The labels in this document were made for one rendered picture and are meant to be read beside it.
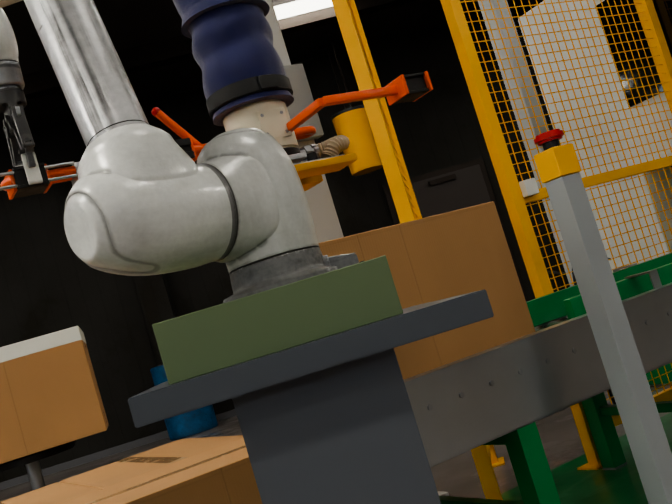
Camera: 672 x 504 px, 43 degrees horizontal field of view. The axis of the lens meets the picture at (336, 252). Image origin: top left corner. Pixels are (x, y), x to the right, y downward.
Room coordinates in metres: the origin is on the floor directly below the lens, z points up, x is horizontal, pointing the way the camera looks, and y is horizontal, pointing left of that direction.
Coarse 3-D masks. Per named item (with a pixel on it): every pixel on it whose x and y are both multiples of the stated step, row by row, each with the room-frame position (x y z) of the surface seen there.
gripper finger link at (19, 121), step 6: (12, 108) 1.82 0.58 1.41; (12, 114) 1.83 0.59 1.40; (24, 114) 1.84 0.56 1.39; (18, 120) 1.83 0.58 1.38; (24, 120) 1.83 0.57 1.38; (18, 126) 1.82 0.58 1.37; (24, 126) 1.83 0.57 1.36; (18, 132) 1.82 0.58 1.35; (24, 132) 1.82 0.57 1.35; (30, 132) 1.83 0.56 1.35; (24, 138) 1.82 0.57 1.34; (30, 138) 1.83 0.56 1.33; (24, 144) 1.82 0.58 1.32
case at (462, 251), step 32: (416, 224) 2.16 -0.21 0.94; (448, 224) 2.21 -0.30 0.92; (480, 224) 2.27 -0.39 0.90; (416, 256) 2.14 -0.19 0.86; (448, 256) 2.19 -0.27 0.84; (480, 256) 2.25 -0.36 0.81; (416, 288) 2.12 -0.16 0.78; (448, 288) 2.18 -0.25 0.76; (480, 288) 2.23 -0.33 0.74; (512, 288) 2.30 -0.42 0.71; (512, 320) 2.28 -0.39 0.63; (416, 352) 2.09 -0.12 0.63; (448, 352) 2.14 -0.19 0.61
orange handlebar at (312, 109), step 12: (324, 96) 1.99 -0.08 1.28; (336, 96) 2.00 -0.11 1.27; (348, 96) 2.02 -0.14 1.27; (360, 96) 2.04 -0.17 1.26; (372, 96) 2.06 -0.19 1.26; (384, 96) 2.09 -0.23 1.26; (312, 108) 2.02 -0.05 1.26; (300, 120) 2.08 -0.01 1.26; (300, 132) 2.22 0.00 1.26; (312, 132) 2.25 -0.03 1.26; (204, 144) 2.08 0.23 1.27; (60, 168) 1.90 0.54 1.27; (72, 168) 1.91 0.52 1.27; (60, 180) 1.94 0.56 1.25
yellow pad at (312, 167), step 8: (312, 152) 2.14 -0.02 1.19; (312, 160) 2.11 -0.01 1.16; (320, 160) 2.10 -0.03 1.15; (328, 160) 2.12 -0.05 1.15; (336, 160) 2.13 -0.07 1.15; (344, 160) 2.14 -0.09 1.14; (352, 160) 2.15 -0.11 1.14; (296, 168) 2.07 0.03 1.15; (304, 168) 2.08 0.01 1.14; (312, 168) 2.09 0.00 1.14; (320, 168) 2.12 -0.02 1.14; (328, 168) 2.15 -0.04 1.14; (336, 168) 2.19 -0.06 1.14; (304, 176) 2.16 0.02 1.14
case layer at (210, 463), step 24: (144, 456) 2.56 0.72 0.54; (168, 456) 2.35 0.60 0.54; (192, 456) 2.17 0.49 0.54; (216, 456) 2.02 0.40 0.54; (240, 456) 1.88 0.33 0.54; (72, 480) 2.49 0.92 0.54; (96, 480) 2.29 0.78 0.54; (120, 480) 2.12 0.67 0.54; (144, 480) 1.98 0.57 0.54; (168, 480) 1.85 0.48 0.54; (192, 480) 1.78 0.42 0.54; (216, 480) 1.80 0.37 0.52; (240, 480) 1.83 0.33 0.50
